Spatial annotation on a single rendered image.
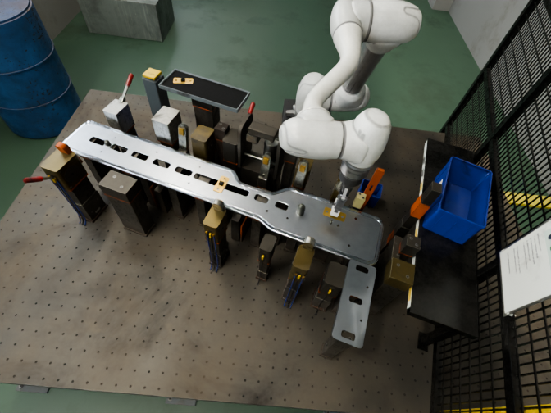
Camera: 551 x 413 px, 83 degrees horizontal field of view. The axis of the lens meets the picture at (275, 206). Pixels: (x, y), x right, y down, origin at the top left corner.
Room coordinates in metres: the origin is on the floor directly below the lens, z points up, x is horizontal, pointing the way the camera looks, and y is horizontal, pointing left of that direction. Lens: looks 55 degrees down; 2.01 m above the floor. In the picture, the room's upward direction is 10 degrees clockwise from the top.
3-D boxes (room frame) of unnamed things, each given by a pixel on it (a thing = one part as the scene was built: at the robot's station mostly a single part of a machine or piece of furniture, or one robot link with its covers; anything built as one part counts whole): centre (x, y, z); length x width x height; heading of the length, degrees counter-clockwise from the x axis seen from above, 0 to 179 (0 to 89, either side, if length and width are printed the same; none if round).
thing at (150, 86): (1.20, 0.64, 0.92); 0.08 x 0.08 x 0.44; 78
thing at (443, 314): (0.78, -0.69, 1.02); 0.90 x 0.22 x 0.03; 168
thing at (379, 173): (0.81, -0.35, 0.95); 0.03 x 0.01 x 0.50; 78
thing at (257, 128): (0.95, 0.09, 0.95); 0.18 x 0.13 x 0.49; 78
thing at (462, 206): (0.82, -0.70, 1.10); 0.30 x 0.17 x 0.13; 160
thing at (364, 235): (0.77, 0.25, 1.00); 1.38 x 0.22 x 0.02; 78
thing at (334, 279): (0.46, -0.25, 0.84); 0.12 x 0.07 x 0.28; 168
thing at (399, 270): (0.49, -0.46, 0.88); 0.08 x 0.08 x 0.36; 78
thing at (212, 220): (0.58, 0.21, 0.87); 0.12 x 0.07 x 0.35; 168
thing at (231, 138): (0.99, 0.22, 0.89); 0.12 x 0.07 x 0.38; 168
